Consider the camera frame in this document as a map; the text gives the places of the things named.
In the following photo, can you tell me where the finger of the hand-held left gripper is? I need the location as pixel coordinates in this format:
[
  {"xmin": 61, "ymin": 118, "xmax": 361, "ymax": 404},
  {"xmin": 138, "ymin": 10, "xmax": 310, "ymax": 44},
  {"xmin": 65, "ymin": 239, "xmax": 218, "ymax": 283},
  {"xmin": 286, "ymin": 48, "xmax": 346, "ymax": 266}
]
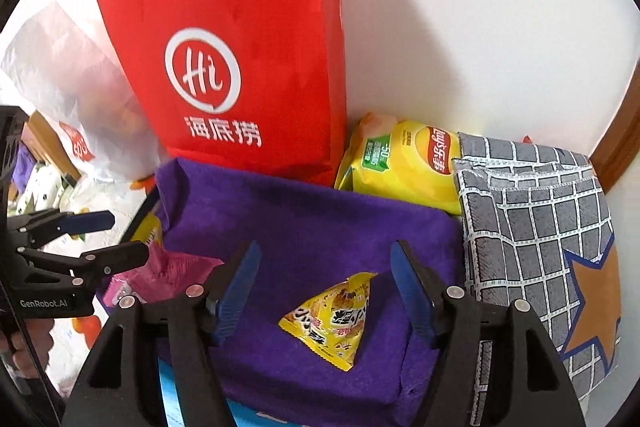
[
  {"xmin": 15, "ymin": 241, "xmax": 151, "ymax": 293},
  {"xmin": 7, "ymin": 209, "xmax": 116, "ymax": 250}
]

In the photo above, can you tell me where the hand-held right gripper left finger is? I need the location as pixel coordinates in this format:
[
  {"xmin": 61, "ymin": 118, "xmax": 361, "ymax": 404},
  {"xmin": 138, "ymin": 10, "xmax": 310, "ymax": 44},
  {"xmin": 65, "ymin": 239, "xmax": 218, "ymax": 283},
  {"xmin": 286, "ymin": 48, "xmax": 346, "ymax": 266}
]
[{"xmin": 61, "ymin": 241, "xmax": 263, "ymax": 427}]

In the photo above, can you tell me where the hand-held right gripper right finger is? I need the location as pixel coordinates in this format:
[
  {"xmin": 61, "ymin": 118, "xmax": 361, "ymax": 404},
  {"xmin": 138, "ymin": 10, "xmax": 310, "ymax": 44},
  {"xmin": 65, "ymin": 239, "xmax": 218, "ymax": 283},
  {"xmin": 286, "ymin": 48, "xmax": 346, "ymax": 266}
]
[{"xmin": 390, "ymin": 239, "xmax": 587, "ymax": 427}]

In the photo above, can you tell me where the pink snack packet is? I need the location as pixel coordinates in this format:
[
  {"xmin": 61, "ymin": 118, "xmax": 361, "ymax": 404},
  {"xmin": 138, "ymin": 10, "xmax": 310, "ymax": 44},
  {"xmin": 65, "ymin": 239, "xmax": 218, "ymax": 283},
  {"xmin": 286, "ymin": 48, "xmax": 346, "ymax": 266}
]
[{"xmin": 102, "ymin": 244, "xmax": 225, "ymax": 308}]

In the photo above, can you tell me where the yellow triangular snack packet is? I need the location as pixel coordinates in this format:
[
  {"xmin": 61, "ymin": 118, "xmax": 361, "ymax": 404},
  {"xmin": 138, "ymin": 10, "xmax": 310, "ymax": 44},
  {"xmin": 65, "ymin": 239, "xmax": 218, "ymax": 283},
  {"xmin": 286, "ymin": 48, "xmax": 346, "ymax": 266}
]
[{"xmin": 278, "ymin": 272, "xmax": 378, "ymax": 373}]

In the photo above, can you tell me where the purple towel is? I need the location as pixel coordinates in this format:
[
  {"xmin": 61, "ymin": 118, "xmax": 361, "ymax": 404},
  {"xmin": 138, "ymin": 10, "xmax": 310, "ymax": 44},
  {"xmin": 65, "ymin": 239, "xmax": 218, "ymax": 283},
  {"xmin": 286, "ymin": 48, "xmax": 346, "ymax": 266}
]
[{"xmin": 97, "ymin": 158, "xmax": 466, "ymax": 427}]

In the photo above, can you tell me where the person's left hand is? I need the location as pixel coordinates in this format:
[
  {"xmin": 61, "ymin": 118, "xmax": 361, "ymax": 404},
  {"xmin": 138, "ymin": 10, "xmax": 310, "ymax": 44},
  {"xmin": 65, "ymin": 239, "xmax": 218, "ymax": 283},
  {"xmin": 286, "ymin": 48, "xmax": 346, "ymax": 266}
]
[{"xmin": 0, "ymin": 318, "xmax": 55, "ymax": 380}]

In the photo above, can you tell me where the fruit print tablecloth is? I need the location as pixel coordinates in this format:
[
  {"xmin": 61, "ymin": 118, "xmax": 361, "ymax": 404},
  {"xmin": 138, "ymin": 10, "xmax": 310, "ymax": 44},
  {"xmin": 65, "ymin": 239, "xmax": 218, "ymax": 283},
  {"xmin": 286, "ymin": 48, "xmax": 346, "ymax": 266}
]
[{"xmin": 47, "ymin": 174, "xmax": 161, "ymax": 400}]

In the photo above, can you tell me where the small yellow snack packet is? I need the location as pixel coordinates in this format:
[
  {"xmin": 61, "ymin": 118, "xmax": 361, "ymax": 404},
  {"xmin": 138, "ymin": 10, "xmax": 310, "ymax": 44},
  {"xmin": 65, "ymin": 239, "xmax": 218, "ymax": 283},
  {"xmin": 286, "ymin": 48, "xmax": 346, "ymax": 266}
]
[{"xmin": 129, "ymin": 213, "xmax": 165, "ymax": 250}]

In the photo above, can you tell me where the cardboard box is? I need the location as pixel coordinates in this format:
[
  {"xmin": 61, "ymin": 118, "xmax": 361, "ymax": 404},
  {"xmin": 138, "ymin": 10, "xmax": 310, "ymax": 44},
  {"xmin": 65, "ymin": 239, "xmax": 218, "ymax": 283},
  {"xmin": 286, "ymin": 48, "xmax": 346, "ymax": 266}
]
[{"xmin": 22, "ymin": 109, "xmax": 81, "ymax": 182}]

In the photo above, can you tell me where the yellow chip bag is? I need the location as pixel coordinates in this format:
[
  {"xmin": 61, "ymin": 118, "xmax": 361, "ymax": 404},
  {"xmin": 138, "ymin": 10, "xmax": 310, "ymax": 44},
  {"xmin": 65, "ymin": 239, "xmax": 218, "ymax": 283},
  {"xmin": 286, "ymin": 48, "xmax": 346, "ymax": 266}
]
[{"xmin": 387, "ymin": 119, "xmax": 463, "ymax": 215}]

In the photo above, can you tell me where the grey checked cloth with star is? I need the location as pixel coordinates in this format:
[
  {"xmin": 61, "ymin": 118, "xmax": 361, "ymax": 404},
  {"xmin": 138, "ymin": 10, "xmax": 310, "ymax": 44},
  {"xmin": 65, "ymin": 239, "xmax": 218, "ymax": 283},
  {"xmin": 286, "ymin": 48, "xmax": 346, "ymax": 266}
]
[{"xmin": 451, "ymin": 132, "xmax": 621, "ymax": 427}]

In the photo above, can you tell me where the blue packet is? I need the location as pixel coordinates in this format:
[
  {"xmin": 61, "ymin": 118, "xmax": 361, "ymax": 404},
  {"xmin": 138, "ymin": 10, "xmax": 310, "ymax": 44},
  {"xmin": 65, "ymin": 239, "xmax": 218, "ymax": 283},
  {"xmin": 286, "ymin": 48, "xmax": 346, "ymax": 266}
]
[{"xmin": 159, "ymin": 357, "xmax": 288, "ymax": 427}]

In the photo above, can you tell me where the white plastic bag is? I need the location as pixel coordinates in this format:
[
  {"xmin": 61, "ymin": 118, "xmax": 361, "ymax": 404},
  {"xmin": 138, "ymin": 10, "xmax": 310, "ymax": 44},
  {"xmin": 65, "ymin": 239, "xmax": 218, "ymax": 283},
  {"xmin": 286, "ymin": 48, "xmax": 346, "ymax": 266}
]
[{"xmin": 0, "ymin": 2, "xmax": 171, "ymax": 182}]

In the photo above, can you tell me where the red paper bag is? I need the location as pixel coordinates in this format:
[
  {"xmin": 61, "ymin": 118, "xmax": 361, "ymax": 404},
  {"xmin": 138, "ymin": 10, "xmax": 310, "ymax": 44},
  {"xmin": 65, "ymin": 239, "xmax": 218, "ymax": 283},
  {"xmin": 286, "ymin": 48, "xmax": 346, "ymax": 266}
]
[{"xmin": 96, "ymin": 0, "xmax": 348, "ymax": 188}]

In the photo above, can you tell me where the brown wooden frame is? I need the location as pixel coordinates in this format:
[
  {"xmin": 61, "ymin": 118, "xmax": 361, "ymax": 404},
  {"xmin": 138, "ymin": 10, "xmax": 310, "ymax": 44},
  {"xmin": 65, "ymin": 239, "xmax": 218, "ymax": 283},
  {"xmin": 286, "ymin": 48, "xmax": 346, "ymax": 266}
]
[{"xmin": 590, "ymin": 52, "xmax": 640, "ymax": 195}]

